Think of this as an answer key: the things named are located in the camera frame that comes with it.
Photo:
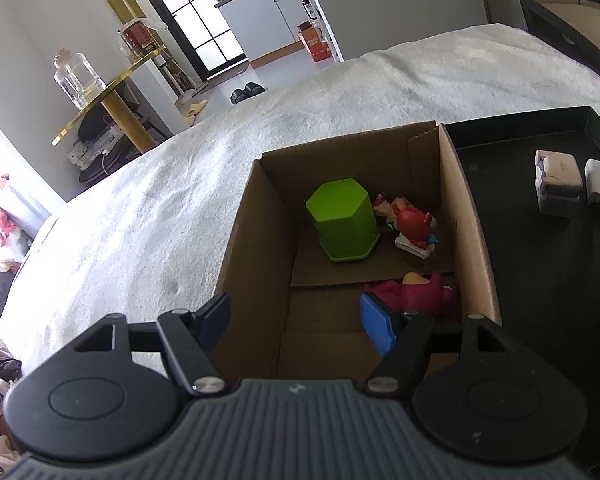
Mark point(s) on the white power strip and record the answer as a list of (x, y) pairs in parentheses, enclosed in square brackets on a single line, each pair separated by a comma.
[(92, 147)]

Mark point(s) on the orange face figurine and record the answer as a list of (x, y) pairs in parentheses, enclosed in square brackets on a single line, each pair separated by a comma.
[(380, 203)]

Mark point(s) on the white earbud case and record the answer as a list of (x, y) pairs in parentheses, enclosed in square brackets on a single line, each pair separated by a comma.
[(560, 171)]

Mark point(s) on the black framed glass door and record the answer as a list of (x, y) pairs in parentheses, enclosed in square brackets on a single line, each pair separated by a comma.
[(190, 10)]

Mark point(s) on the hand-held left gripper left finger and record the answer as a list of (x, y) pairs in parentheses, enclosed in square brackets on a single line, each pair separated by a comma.
[(214, 318)]

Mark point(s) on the yellow edged table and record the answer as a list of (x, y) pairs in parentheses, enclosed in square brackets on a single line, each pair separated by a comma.
[(125, 115)]

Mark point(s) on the brown cardboard box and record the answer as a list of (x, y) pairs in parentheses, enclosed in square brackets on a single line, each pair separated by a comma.
[(330, 320)]

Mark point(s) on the green hexagonal container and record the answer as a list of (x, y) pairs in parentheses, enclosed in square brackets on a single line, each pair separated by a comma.
[(342, 220)]

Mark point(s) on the white kitchen cabinet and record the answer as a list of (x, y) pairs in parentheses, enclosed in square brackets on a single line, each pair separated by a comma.
[(260, 15)]

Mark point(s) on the red label jug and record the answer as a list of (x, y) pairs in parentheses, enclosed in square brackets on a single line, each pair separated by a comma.
[(137, 40)]

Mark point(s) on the dark spray bottle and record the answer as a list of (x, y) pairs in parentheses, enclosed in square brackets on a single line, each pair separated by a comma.
[(306, 5)]

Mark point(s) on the red figurine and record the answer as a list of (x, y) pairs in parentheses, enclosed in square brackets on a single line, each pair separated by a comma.
[(414, 227)]

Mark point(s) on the small grey box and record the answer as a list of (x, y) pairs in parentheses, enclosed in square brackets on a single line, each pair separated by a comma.
[(557, 203)]

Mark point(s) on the clear glass bottle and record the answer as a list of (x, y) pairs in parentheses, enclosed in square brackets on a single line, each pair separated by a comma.
[(77, 80)]

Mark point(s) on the black slipper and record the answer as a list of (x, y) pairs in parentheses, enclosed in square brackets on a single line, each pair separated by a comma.
[(239, 95), (256, 90)]

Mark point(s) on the white fluffy blanket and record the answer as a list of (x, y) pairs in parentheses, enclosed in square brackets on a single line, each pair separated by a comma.
[(180, 200)]

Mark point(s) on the orange cardboard box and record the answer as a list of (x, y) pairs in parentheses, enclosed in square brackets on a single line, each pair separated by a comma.
[(315, 42)]

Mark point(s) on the black tray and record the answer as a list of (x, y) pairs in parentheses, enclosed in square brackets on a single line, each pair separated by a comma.
[(545, 285)]

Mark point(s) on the black framed brown board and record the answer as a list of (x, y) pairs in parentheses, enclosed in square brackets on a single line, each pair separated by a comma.
[(575, 20)]

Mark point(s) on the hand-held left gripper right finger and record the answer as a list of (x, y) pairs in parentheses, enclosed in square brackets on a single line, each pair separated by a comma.
[(377, 321)]

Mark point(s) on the yellow slipper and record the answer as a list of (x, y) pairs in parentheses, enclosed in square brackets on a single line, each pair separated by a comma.
[(196, 111)]

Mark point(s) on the pink figurine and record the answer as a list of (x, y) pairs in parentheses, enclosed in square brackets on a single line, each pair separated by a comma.
[(420, 292)]

